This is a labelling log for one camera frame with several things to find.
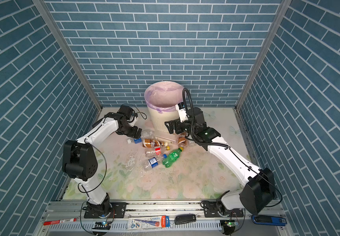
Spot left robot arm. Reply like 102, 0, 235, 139
62, 104, 141, 218

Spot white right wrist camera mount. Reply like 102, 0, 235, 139
176, 102, 189, 123

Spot clear bottle red label yellow cap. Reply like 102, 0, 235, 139
145, 146, 170, 157

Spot blue utility knife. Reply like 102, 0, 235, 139
252, 215, 287, 227

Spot clear bottle blue label white cap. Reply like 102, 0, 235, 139
127, 130, 154, 144

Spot brown coffee bottle lying sideways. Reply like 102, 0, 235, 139
142, 139, 168, 148

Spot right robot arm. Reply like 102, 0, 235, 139
165, 88, 278, 215

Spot brown coffee bottle upright-lying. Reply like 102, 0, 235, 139
177, 133, 187, 148

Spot purple plastic bin liner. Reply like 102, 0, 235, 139
144, 81, 184, 113

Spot red marker pen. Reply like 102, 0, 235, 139
43, 218, 77, 226

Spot frosted clear square bottle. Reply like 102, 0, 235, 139
154, 131, 178, 144

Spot white ribbed trash bin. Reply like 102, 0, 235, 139
144, 81, 185, 133

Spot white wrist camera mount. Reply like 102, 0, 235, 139
127, 111, 138, 123
176, 102, 189, 123

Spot packaged toothbrush box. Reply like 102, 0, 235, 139
127, 215, 171, 230

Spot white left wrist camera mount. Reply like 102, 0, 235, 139
127, 111, 138, 123

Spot green plastic bottle yellow cap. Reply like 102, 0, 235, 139
162, 147, 184, 168

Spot aluminium rail frame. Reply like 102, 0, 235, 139
34, 200, 293, 236

